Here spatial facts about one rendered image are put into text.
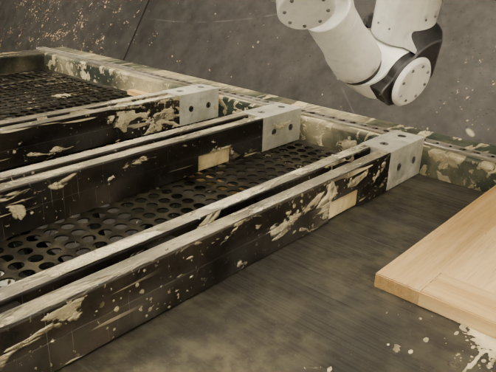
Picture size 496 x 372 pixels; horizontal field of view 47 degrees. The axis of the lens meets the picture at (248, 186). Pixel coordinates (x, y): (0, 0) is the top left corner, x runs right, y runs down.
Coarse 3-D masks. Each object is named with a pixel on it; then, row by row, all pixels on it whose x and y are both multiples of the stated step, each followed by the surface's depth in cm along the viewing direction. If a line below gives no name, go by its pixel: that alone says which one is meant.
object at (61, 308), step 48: (384, 144) 96; (240, 192) 75; (288, 192) 75; (336, 192) 83; (144, 240) 61; (192, 240) 62; (240, 240) 68; (288, 240) 76; (0, 288) 52; (48, 288) 53; (96, 288) 53; (144, 288) 58; (192, 288) 64; (0, 336) 46; (48, 336) 50; (96, 336) 55
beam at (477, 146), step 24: (72, 72) 173; (96, 72) 165; (120, 72) 157; (168, 72) 159; (264, 96) 136; (312, 120) 118; (360, 120) 119; (336, 144) 115; (456, 144) 106; (480, 144) 106; (432, 168) 103; (456, 168) 100; (480, 168) 97
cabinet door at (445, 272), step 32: (448, 224) 80; (480, 224) 81; (416, 256) 71; (448, 256) 72; (480, 256) 73; (384, 288) 67; (416, 288) 64; (448, 288) 65; (480, 288) 65; (480, 320) 60
